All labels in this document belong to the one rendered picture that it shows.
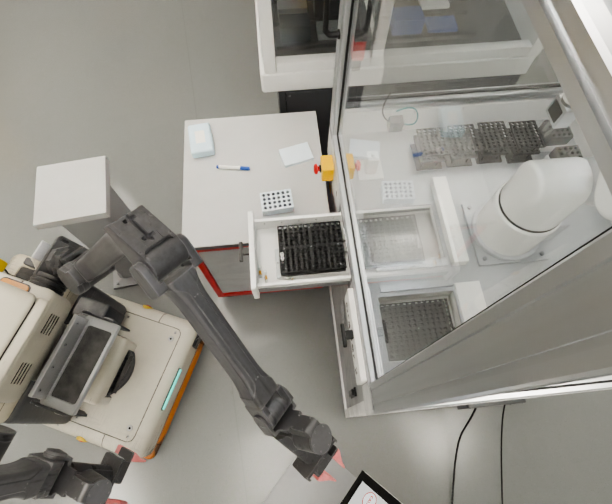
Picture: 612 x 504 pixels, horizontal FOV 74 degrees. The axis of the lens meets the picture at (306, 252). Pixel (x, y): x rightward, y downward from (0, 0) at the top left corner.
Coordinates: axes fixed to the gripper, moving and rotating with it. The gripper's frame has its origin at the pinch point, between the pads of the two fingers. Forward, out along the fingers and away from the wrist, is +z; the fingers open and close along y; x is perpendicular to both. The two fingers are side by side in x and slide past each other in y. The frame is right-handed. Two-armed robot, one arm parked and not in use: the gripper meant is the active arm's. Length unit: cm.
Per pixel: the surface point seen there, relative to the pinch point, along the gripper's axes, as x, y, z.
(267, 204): 69, 57, -37
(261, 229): 61, 46, -34
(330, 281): 38, 44, -11
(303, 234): 47, 51, -26
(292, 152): 75, 83, -43
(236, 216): 76, 47, -40
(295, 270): 46, 40, -20
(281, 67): 77, 105, -70
